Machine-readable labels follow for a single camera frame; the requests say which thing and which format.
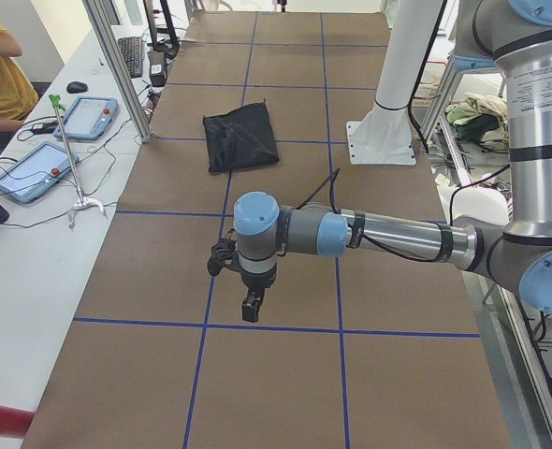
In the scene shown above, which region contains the teach pendant tablet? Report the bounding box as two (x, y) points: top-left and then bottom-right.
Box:
(63, 95), (118, 141)
(0, 142), (71, 204)

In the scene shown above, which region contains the aluminium frame post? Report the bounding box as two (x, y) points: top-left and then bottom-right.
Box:
(82, 0), (151, 143)

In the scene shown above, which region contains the far teach pendant tablet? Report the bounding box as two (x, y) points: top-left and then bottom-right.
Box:
(63, 95), (118, 141)

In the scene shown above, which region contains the near teach pendant tablet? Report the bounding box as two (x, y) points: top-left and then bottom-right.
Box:
(0, 142), (71, 204)

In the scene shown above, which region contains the black computer keyboard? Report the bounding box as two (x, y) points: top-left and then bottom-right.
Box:
(117, 36), (143, 79)

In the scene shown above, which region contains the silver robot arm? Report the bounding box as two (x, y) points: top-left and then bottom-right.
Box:
(208, 1), (552, 322)

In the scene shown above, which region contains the red cylinder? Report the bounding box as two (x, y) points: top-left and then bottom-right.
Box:
(0, 405), (35, 439)

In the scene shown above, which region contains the black computer mouse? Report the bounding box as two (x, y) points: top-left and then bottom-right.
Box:
(65, 81), (88, 94)

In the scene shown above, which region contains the white pedestal column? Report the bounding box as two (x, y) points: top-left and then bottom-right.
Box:
(374, 0), (446, 111)

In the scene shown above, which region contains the white chair seat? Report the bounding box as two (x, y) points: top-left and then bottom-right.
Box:
(453, 187), (509, 225)

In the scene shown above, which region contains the black printed t-shirt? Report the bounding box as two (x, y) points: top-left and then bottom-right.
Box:
(202, 102), (280, 174)

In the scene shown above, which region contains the metal stand rod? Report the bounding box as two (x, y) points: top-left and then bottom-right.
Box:
(48, 94), (107, 230)

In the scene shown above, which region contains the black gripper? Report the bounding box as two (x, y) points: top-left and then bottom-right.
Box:
(207, 228), (276, 322)

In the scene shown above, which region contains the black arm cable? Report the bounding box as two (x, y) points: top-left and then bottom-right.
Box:
(294, 167), (514, 263)

